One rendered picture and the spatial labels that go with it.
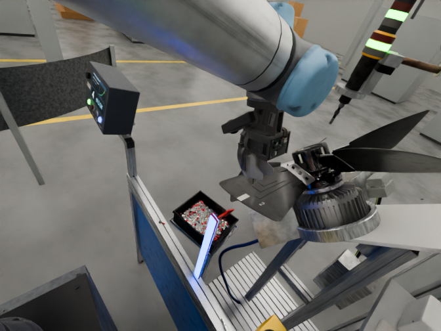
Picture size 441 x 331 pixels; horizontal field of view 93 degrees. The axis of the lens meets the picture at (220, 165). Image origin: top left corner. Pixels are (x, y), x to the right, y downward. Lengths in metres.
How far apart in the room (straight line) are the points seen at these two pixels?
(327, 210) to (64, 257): 1.67
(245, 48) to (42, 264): 1.85
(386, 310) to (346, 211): 0.43
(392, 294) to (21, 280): 1.94
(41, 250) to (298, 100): 1.90
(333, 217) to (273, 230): 0.19
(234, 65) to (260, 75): 0.03
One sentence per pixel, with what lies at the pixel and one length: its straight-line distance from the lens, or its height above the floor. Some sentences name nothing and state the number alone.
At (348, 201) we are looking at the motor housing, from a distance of 0.75.
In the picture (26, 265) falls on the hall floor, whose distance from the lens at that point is 1.95.
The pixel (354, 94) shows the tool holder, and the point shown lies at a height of 1.46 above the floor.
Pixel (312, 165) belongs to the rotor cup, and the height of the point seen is 1.21.
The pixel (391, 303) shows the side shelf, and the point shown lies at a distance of 1.09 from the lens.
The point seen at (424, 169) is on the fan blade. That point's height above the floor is 1.37.
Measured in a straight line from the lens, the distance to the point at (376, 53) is 0.58.
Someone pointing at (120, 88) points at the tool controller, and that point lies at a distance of 0.86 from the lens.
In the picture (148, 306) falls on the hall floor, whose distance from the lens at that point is 1.65.
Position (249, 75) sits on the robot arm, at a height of 1.53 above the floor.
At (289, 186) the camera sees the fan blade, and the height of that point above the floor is 1.19.
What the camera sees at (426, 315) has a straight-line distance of 1.00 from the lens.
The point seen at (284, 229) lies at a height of 1.00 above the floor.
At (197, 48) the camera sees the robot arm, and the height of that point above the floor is 1.55.
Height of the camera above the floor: 1.59
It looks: 40 degrees down
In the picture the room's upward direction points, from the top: 15 degrees clockwise
